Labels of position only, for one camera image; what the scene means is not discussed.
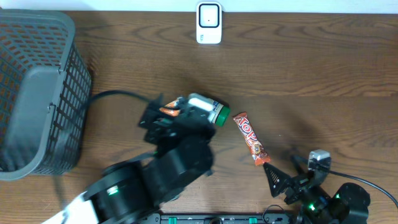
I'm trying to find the orange snack packet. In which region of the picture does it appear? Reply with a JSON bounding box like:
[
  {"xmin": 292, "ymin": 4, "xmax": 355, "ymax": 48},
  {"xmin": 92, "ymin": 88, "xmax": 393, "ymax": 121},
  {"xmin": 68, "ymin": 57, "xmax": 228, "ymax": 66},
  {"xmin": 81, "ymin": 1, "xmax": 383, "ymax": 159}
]
[{"xmin": 159, "ymin": 97, "xmax": 184, "ymax": 117}]

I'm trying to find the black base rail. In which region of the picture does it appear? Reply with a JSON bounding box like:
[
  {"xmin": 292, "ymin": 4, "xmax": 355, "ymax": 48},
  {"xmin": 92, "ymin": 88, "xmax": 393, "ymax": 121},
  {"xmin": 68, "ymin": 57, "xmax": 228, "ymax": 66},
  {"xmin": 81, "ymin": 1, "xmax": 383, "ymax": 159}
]
[{"xmin": 141, "ymin": 211, "xmax": 293, "ymax": 224}]

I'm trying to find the grey plastic mesh basket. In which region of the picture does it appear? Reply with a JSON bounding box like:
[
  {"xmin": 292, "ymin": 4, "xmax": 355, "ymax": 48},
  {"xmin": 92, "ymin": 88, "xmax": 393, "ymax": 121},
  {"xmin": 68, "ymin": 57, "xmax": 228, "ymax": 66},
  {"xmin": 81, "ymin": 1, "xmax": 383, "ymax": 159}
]
[{"xmin": 1, "ymin": 9, "xmax": 91, "ymax": 181}]

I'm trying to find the orange Top chocolate bar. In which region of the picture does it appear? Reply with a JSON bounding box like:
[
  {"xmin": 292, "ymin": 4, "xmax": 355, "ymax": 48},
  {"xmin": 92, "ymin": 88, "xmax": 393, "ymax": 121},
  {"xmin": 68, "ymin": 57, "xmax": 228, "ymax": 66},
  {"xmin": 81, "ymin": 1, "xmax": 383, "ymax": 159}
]
[{"xmin": 233, "ymin": 112, "xmax": 271, "ymax": 166}]

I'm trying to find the green-lidded white jar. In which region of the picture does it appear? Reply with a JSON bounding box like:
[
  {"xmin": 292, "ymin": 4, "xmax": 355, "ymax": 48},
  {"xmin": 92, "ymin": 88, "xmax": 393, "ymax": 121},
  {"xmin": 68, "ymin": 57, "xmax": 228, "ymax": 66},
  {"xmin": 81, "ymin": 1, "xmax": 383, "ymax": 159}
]
[{"xmin": 208, "ymin": 99, "xmax": 231, "ymax": 127}]

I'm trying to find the white barcode scanner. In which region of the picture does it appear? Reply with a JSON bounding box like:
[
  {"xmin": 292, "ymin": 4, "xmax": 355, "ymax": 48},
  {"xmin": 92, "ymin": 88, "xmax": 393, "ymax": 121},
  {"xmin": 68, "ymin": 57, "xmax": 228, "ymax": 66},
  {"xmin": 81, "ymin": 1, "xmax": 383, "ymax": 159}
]
[{"xmin": 196, "ymin": 2, "xmax": 222, "ymax": 44}]

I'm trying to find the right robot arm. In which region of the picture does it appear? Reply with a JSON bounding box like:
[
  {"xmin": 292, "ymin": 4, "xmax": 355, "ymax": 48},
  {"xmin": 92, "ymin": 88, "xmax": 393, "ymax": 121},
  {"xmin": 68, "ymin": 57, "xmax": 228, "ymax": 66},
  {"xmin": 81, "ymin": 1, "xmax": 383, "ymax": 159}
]
[{"xmin": 262, "ymin": 152, "xmax": 371, "ymax": 223}]

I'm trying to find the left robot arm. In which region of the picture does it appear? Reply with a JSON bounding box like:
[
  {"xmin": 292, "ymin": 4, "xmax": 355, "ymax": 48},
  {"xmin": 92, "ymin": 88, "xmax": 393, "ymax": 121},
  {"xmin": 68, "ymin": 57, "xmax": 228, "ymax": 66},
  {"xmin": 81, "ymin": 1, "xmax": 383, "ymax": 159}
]
[{"xmin": 47, "ymin": 98, "xmax": 215, "ymax": 223}]

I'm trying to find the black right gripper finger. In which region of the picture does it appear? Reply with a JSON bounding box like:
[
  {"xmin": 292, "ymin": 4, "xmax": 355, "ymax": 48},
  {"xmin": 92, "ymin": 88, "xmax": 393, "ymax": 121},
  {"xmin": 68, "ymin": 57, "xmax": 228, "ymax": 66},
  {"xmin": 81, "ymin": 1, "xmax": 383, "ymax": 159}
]
[
  {"xmin": 263, "ymin": 163, "xmax": 292, "ymax": 198},
  {"xmin": 290, "ymin": 155, "xmax": 308, "ymax": 174}
]

